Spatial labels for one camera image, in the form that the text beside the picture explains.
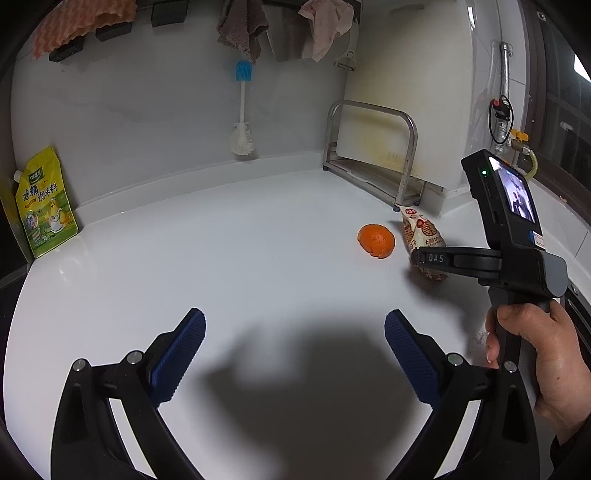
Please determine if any printed snack wrapper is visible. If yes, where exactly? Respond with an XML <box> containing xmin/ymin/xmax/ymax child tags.
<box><xmin>399</xmin><ymin>207</ymin><xmax>448</xmax><ymax>282</ymax></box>

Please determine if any person's right hand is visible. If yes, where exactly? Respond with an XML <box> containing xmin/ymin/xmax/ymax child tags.
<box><xmin>485</xmin><ymin>300</ymin><xmax>591</xmax><ymax>441</ymax></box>

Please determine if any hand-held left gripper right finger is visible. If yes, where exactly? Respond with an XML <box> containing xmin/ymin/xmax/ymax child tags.
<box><xmin>385</xmin><ymin>309</ymin><xmax>541</xmax><ymax>480</ymax></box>

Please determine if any brown hanging towel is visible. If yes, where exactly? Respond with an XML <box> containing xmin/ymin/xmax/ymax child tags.
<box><xmin>217</xmin><ymin>0</ymin><xmax>269</xmax><ymax>63</ymax></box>

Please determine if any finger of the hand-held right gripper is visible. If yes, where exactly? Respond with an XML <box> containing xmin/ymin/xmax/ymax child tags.
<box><xmin>411</xmin><ymin>247</ymin><xmax>503</xmax><ymax>278</ymax></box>

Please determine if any orange hanging cloth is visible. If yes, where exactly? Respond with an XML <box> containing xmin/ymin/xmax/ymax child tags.
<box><xmin>31</xmin><ymin>0</ymin><xmax>138</xmax><ymax>60</ymax></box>

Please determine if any orange peel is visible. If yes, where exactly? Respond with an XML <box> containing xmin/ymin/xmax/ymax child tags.
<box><xmin>357</xmin><ymin>223</ymin><xmax>396</xmax><ymax>259</ymax></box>

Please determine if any dark window frame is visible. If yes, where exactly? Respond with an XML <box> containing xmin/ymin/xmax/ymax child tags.
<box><xmin>524</xmin><ymin>0</ymin><xmax>591</xmax><ymax>222</ymax></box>

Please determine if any white brush blue handle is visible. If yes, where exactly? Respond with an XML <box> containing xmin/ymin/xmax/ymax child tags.
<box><xmin>231</xmin><ymin>61</ymin><xmax>256</xmax><ymax>158</ymax></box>

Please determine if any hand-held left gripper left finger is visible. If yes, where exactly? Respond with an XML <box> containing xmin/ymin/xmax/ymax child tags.
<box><xmin>50</xmin><ymin>307</ymin><xmax>207</xmax><ymax>480</ymax></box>

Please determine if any pink hanging cloth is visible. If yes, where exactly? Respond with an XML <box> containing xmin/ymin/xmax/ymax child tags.
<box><xmin>299</xmin><ymin>0</ymin><xmax>354</xmax><ymax>63</ymax></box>

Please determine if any metal gas pipe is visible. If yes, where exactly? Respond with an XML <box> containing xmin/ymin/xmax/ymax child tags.
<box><xmin>499</xmin><ymin>41</ymin><xmax>516</xmax><ymax>158</ymax></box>

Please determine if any white cutting board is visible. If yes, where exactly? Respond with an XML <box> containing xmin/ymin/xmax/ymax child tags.
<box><xmin>335</xmin><ymin>0</ymin><xmax>477</xmax><ymax>217</ymax></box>

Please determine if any metal board rack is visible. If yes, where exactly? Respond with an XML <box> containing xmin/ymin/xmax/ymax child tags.
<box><xmin>322</xmin><ymin>99</ymin><xmax>426</xmax><ymax>213</ymax></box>

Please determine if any yellow seasoning pouch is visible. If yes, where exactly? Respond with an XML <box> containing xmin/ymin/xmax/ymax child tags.
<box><xmin>2</xmin><ymin>145</ymin><xmax>80</xmax><ymax>259</ymax></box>

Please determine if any black valve red knob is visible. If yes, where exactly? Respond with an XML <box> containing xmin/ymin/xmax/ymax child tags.
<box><xmin>489</xmin><ymin>95</ymin><xmax>513</xmax><ymax>145</ymax></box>

